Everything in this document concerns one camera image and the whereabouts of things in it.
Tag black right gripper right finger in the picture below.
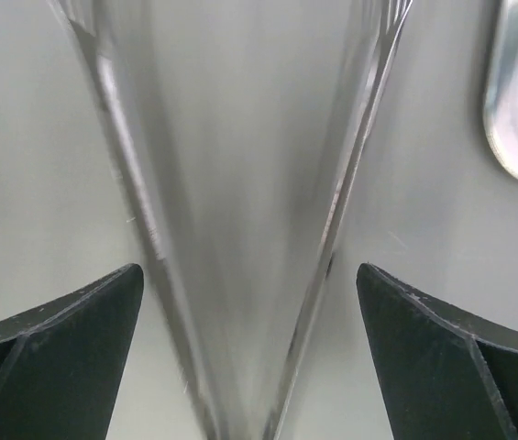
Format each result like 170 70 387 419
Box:
356 263 518 439

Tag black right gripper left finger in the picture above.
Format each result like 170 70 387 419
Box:
0 264 144 439

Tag steel tweezers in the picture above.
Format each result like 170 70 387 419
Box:
53 1 411 439

